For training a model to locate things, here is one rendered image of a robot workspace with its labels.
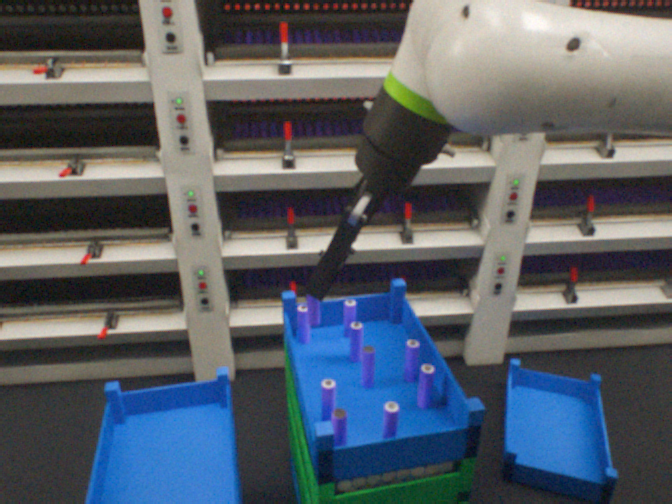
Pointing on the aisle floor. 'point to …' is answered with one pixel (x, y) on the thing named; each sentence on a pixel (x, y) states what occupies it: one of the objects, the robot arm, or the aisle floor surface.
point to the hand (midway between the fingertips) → (326, 272)
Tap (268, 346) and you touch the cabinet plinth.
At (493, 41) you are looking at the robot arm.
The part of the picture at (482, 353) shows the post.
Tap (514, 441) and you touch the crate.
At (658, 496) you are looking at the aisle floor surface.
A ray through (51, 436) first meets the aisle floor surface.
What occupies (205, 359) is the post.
